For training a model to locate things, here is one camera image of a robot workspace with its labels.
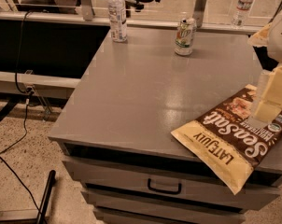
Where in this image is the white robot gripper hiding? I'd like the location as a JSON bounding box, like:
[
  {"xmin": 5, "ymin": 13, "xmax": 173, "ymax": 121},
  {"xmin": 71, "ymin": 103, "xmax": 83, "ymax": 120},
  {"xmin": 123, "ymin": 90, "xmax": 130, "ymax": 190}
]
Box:
[{"xmin": 247, "ymin": 10, "xmax": 282, "ymax": 123}]

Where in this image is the brown and yellow chip bag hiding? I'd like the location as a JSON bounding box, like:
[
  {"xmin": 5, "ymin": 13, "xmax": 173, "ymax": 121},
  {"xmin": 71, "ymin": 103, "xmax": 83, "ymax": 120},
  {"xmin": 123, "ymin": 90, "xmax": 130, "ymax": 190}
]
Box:
[{"xmin": 171, "ymin": 85, "xmax": 282, "ymax": 194}]

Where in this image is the green 7up can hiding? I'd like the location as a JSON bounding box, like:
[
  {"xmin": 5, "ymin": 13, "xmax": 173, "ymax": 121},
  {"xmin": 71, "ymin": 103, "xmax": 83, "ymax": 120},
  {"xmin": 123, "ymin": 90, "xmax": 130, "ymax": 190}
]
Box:
[{"xmin": 175, "ymin": 18, "xmax": 196, "ymax": 56}]

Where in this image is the clear water bottle background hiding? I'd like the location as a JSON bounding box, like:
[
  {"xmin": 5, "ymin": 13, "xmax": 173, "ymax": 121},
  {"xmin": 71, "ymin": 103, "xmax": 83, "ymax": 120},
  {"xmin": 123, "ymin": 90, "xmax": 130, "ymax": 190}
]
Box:
[{"xmin": 232, "ymin": 0, "xmax": 254, "ymax": 28}]

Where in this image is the clear water bottle on table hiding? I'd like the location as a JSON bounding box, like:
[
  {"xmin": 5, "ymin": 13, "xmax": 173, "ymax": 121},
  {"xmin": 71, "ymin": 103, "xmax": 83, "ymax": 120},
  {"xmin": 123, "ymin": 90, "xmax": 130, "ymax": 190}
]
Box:
[{"xmin": 108, "ymin": 0, "xmax": 127, "ymax": 42}]

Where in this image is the grey drawer cabinet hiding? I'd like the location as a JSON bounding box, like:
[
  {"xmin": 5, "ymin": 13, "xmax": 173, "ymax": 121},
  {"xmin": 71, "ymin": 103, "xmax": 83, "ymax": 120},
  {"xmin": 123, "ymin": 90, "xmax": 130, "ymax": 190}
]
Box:
[{"xmin": 49, "ymin": 28, "xmax": 282, "ymax": 224}]

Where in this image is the black stand leg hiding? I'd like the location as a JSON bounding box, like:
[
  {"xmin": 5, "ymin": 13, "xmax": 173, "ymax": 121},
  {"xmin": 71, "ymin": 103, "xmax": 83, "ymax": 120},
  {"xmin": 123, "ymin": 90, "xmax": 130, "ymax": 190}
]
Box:
[{"xmin": 0, "ymin": 169, "xmax": 57, "ymax": 224}]

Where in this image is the metal bracket middle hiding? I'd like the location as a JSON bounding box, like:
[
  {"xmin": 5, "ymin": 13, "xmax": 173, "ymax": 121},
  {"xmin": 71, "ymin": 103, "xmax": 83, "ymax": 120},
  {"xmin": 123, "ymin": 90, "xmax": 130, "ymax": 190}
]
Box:
[{"xmin": 193, "ymin": 0, "xmax": 207, "ymax": 28}]

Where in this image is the black drawer handle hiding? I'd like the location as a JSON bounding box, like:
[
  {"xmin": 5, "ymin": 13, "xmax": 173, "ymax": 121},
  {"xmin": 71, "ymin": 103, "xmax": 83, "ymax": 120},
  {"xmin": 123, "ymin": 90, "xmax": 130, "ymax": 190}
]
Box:
[{"xmin": 147, "ymin": 178, "xmax": 182, "ymax": 195}]

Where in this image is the metal bracket left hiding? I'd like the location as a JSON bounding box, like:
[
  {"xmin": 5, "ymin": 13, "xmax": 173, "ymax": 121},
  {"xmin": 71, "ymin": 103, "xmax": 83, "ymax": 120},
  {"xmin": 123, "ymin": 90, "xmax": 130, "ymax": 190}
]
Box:
[{"xmin": 80, "ymin": 0, "xmax": 94, "ymax": 21}]

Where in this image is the black power cable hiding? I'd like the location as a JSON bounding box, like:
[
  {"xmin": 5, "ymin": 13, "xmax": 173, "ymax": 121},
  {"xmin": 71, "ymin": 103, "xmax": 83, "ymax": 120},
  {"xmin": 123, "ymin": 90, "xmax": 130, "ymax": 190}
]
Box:
[{"xmin": 0, "ymin": 10, "xmax": 42, "ymax": 217}]

